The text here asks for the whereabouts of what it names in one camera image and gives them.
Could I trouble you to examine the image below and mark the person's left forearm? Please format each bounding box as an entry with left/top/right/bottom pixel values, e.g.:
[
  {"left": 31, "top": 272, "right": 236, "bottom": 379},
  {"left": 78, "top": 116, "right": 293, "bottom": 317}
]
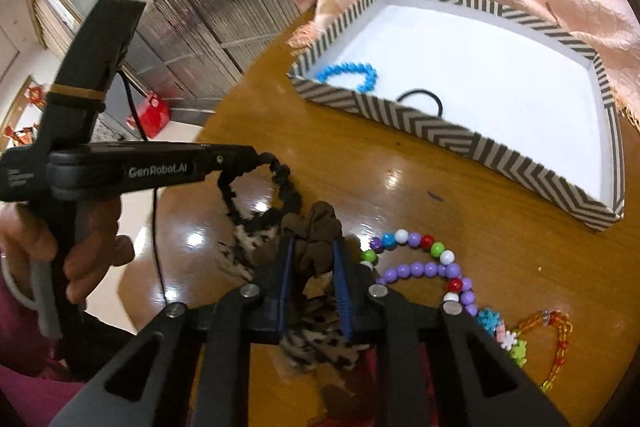
[{"left": 0, "top": 277, "right": 88, "bottom": 427}]

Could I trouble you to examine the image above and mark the striped cardboard box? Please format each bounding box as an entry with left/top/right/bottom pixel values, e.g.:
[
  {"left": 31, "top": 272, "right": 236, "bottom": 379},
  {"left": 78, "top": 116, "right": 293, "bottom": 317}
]
[{"left": 287, "top": 0, "right": 626, "bottom": 233}]

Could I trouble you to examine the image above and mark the person's left hand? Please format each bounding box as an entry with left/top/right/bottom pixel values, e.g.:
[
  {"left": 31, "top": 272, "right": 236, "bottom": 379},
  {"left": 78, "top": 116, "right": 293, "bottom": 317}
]
[{"left": 0, "top": 197, "right": 135, "bottom": 313}]

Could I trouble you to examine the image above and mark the red gift bag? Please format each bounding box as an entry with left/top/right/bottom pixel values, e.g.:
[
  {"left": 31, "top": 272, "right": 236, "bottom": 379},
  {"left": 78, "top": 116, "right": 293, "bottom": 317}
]
[{"left": 127, "top": 92, "right": 171, "bottom": 138}]

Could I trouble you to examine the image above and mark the purple multicolour bead bracelet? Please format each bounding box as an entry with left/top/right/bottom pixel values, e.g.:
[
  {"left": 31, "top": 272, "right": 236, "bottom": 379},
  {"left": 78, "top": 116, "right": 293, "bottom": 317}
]
[{"left": 360, "top": 229, "right": 481, "bottom": 318}]

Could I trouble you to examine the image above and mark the blue bead bracelet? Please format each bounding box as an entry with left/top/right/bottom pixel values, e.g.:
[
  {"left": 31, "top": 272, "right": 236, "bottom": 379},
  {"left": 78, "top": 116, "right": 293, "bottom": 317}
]
[{"left": 316, "top": 63, "right": 378, "bottom": 94}]

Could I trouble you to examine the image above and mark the red bow hair clip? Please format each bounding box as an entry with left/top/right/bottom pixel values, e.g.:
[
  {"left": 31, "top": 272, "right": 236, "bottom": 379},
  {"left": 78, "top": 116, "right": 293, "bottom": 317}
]
[{"left": 350, "top": 347, "right": 388, "bottom": 427}]

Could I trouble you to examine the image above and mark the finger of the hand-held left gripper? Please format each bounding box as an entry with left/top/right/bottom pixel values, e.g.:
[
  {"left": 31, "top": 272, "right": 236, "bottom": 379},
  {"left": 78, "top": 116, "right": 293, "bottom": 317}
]
[{"left": 202, "top": 143, "right": 262, "bottom": 175}]

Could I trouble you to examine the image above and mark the leopard print scrunchie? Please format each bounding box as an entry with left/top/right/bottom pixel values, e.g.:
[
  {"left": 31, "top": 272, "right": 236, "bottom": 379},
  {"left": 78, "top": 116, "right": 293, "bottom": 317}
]
[{"left": 217, "top": 222, "right": 371, "bottom": 373}]

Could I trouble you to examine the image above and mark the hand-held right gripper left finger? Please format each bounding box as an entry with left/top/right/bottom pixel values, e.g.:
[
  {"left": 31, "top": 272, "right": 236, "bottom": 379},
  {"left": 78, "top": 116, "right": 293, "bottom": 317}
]
[{"left": 50, "top": 234, "right": 301, "bottom": 427}]

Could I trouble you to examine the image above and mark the black scrunchie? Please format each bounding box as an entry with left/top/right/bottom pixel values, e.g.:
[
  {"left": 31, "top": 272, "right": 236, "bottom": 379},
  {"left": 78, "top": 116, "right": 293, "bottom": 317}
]
[{"left": 217, "top": 152, "right": 301, "bottom": 233}]

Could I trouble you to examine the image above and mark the orange bead bracelet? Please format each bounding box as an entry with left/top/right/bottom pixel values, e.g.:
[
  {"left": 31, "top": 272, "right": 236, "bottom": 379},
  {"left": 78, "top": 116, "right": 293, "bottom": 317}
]
[{"left": 515, "top": 309, "right": 571, "bottom": 393}]

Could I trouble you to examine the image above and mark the yellow rubber band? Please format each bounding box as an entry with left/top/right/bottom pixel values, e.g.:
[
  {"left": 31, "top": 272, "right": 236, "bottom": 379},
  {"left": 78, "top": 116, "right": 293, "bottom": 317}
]
[{"left": 49, "top": 83, "right": 107, "bottom": 102}]

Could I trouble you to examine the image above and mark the brown scrunchie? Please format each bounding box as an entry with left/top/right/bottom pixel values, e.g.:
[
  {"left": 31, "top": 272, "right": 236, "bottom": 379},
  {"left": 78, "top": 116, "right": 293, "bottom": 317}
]
[{"left": 282, "top": 202, "right": 343, "bottom": 278}]

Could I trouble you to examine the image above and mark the white wrist bangle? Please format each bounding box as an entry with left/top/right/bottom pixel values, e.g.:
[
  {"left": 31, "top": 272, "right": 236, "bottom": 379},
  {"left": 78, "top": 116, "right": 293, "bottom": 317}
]
[{"left": 0, "top": 257, "right": 38, "bottom": 310}]

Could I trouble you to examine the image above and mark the black hair tie metal clasp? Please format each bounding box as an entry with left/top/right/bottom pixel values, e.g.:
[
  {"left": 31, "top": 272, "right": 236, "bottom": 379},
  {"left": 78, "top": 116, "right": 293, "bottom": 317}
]
[{"left": 397, "top": 88, "right": 445, "bottom": 115}]

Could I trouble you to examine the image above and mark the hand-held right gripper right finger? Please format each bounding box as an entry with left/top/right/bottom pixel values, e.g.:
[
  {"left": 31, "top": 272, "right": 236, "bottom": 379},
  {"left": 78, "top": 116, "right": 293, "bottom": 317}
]
[{"left": 332, "top": 237, "right": 571, "bottom": 427}]

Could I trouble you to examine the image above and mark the colourful star bead bracelet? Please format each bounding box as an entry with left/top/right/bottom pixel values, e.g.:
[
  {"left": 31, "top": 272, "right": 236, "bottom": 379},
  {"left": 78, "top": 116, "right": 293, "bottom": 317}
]
[{"left": 475, "top": 307, "right": 531, "bottom": 368}]

